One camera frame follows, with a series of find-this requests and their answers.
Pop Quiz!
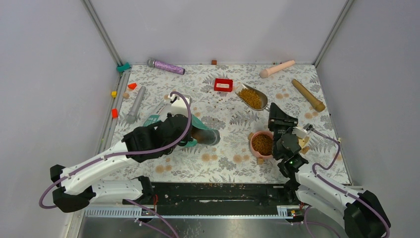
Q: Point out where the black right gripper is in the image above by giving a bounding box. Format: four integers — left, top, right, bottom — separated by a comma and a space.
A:
268, 102, 299, 157

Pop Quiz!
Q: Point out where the grey plastic scoop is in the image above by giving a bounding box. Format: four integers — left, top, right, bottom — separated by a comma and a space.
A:
234, 84, 269, 111

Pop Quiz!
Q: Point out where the green dog food bag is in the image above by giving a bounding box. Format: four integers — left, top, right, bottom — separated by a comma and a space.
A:
143, 101, 220, 148

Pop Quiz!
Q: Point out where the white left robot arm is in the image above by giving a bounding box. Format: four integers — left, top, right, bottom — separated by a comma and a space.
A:
39, 92, 192, 213

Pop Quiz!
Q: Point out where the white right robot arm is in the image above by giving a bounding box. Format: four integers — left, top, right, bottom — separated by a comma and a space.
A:
268, 103, 391, 238

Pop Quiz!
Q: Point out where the pink pet bowl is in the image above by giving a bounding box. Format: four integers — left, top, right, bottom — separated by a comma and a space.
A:
248, 131, 273, 160

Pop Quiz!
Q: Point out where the yellow pet bowl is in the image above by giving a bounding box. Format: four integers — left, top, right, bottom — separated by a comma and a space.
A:
298, 136, 310, 155

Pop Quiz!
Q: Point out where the brown kibble in pink bowl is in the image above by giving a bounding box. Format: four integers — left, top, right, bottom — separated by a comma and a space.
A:
251, 134, 272, 156

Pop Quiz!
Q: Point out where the brown kibble in scoop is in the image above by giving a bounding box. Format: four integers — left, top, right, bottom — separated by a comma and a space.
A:
238, 88, 262, 110

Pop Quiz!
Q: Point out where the brown wooden rolling pin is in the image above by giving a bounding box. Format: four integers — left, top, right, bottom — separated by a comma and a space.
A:
291, 79, 326, 112

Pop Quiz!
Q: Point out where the floral table mat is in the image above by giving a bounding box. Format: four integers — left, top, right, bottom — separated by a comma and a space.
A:
107, 64, 351, 184

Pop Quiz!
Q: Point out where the pink toy stick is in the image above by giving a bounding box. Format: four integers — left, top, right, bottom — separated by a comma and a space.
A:
260, 60, 296, 78

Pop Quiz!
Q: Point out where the red square toy block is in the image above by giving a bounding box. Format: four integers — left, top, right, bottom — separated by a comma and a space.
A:
213, 78, 233, 92

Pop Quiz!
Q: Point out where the purple glitter microphone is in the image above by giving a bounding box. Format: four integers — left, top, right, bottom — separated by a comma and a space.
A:
146, 58, 185, 75

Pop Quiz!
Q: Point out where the grey cylinder tool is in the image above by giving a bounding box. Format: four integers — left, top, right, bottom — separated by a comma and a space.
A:
125, 86, 146, 124

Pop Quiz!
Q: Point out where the orange toy block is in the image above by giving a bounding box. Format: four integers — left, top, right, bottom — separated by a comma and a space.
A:
111, 108, 119, 119

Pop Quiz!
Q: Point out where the teal clip in corner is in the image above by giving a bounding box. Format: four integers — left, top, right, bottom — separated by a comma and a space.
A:
116, 62, 131, 73

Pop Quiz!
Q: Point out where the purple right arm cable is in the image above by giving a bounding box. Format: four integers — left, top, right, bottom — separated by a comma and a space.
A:
303, 124, 392, 238

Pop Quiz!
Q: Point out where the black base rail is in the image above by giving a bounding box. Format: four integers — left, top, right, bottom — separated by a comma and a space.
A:
135, 182, 304, 216

